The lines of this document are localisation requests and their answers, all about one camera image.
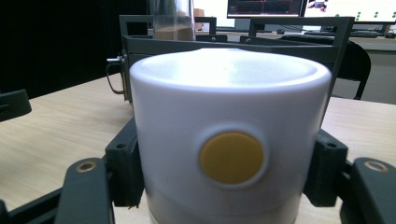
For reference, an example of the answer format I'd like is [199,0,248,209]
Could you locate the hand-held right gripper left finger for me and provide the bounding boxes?
[105,118,146,209]

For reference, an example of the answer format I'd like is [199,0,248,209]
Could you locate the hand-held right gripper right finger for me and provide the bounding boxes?
[303,128,349,208]

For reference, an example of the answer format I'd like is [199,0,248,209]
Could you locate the white jar with yellow button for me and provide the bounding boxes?
[129,47,333,224]

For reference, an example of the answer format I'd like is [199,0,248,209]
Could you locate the grey metal storage rack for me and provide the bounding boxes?
[119,14,356,118]

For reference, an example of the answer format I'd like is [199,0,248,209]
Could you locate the black curtain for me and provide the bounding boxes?
[0,0,149,99]

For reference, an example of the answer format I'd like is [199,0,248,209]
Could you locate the black office chair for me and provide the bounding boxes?
[331,36,396,105]

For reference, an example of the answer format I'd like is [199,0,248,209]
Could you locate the black keyboard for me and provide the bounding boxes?
[303,30,379,39]

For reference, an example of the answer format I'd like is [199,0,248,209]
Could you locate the clear glass jar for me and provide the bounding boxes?
[148,0,197,42]

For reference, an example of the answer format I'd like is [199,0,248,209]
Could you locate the cardboard box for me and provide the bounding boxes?
[193,7,205,31]

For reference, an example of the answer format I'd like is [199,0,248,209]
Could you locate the monitor with dark screen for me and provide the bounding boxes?
[226,0,305,20]

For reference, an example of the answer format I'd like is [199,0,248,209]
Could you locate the grey drawer with clear handle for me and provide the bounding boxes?
[105,51,133,105]

